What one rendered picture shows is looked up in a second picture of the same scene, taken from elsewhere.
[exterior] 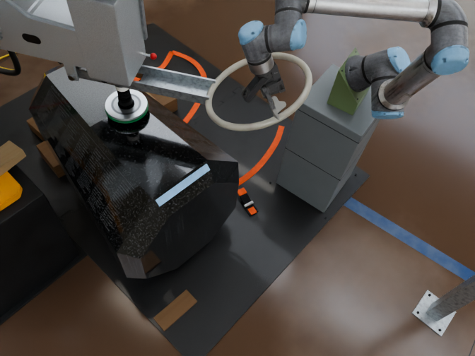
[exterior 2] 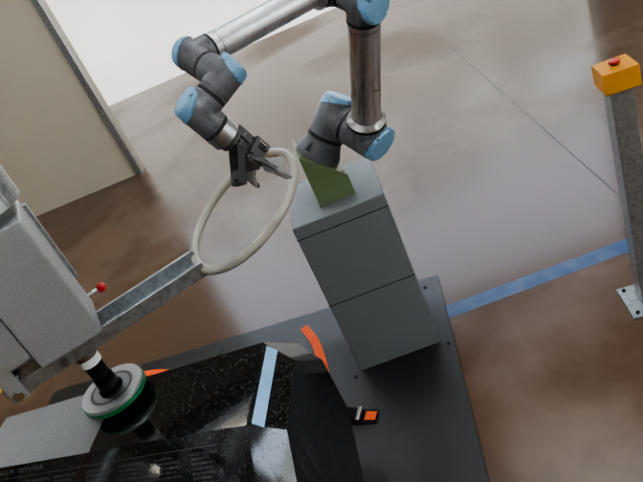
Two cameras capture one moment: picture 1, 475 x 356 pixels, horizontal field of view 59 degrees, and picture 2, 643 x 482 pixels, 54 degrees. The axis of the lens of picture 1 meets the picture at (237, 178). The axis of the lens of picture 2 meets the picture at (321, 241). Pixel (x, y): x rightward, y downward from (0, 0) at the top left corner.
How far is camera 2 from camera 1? 0.85 m
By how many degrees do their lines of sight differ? 31
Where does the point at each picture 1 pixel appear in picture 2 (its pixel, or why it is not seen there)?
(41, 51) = not seen: outside the picture
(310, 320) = (565, 433)
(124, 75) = (85, 317)
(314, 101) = (307, 216)
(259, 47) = (208, 105)
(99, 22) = (12, 260)
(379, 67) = (329, 118)
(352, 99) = (339, 175)
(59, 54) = not seen: outside the picture
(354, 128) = (369, 196)
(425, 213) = (524, 248)
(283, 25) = (211, 67)
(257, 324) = not seen: outside the picture
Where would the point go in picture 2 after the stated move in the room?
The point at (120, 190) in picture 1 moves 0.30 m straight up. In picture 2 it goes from (198, 470) to (144, 400)
